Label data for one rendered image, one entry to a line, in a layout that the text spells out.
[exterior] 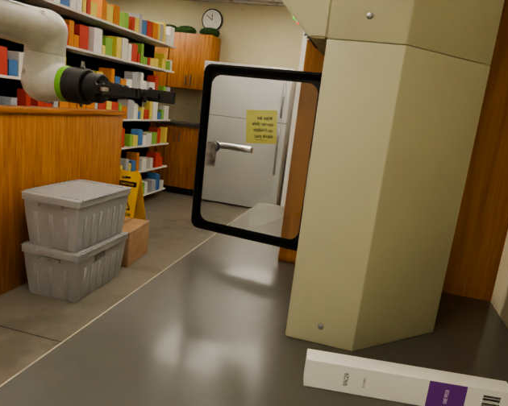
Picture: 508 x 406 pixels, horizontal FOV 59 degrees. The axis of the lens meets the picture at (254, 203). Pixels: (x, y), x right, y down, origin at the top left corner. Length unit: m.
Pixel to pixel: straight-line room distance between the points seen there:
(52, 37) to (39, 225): 1.84
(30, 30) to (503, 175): 1.14
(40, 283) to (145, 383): 2.52
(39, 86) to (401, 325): 1.03
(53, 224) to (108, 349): 2.26
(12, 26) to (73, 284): 1.99
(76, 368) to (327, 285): 0.38
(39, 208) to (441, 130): 2.53
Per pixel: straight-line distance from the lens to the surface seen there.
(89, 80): 1.25
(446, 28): 0.76
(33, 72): 1.33
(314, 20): 0.70
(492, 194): 1.10
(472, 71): 0.81
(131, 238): 3.55
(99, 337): 0.74
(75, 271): 2.94
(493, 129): 1.08
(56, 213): 2.91
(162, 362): 0.68
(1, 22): 1.23
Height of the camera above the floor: 1.30
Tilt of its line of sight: 12 degrees down
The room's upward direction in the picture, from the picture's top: 7 degrees clockwise
